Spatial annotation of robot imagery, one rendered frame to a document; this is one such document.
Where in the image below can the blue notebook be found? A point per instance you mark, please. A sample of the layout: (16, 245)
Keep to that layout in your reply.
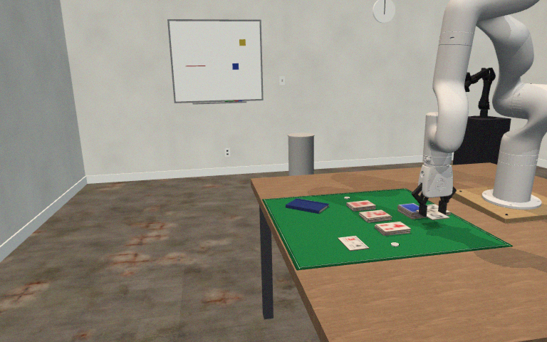
(307, 205)

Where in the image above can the green card cloth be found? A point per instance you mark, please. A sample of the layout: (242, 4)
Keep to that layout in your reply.
(313, 238)

